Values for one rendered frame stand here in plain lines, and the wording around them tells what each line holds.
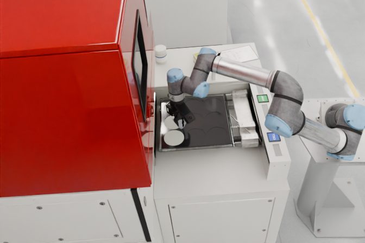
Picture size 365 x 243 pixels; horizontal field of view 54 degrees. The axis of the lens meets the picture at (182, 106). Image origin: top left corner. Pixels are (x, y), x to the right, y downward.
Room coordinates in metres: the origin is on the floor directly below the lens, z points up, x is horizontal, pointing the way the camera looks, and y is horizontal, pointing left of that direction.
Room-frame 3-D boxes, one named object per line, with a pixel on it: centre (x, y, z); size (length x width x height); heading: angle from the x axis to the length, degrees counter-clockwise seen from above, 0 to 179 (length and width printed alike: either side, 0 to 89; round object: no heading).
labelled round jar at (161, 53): (1.71, 0.10, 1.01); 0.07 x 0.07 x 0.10
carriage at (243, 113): (1.28, -0.32, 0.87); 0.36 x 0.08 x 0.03; 178
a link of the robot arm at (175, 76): (1.23, 0.02, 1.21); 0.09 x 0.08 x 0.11; 57
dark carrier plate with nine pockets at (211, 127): (1.27, -0.05, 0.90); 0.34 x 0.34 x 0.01; 88
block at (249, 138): (1.12, -0.32, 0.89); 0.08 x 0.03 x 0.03; 88
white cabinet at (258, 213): (1.35, -0.16, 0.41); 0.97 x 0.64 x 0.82; 178
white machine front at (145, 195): (1.08, 0.18, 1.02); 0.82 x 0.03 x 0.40; 178
